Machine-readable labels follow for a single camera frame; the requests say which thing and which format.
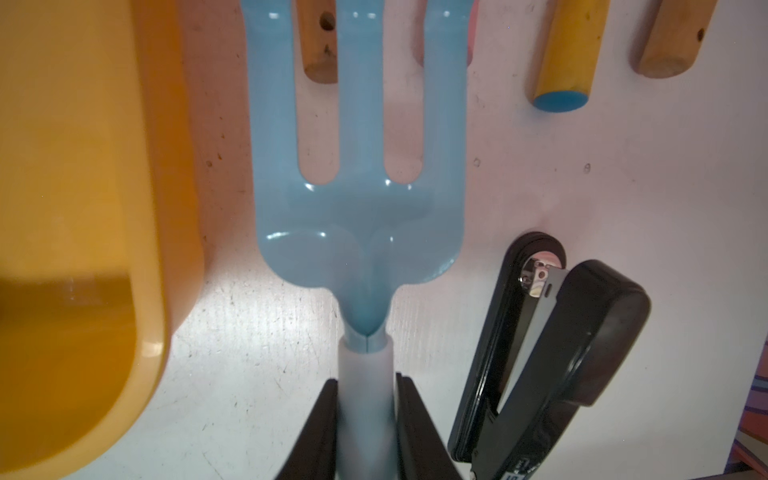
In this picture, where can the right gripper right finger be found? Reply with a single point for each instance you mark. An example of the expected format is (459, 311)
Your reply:
(422, 455)

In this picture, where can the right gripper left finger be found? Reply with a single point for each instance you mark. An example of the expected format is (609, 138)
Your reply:
(313, 456)

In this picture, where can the light blue rake pale handle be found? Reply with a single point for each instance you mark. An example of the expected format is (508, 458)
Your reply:
(362, 235)

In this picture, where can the purple fork pink handle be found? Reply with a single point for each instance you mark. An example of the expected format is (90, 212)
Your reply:
(417, 38)

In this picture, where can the green rake wooden handle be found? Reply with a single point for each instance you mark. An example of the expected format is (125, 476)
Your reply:
(675, 37)
(318, 41)

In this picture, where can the teal rake yellow handle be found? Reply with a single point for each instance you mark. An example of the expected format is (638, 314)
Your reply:
(571, 55)

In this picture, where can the yellow plastic storage tray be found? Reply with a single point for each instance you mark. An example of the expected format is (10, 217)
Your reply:
(101, 254)

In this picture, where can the black stapler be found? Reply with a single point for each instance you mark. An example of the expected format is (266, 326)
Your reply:
(553, 338)

